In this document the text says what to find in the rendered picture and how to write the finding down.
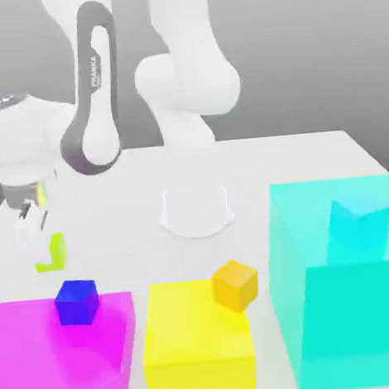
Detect large turquoise box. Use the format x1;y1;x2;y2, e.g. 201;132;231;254
260;172;389;389

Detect large magenta box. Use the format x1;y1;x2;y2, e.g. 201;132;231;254
0;290;142;389

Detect small lime green cube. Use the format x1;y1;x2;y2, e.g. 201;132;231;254
32;232;68;274

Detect small cyan cube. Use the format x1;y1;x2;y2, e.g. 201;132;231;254
320;192;389;267

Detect small blue cube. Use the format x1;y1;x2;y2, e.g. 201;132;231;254
52;277;102;329

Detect small orange cube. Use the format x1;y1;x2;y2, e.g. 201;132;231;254
209;257;262;316

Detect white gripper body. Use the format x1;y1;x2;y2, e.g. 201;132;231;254
12;206;57;268

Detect large yellow box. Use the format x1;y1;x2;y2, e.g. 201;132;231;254
135;275;259;389

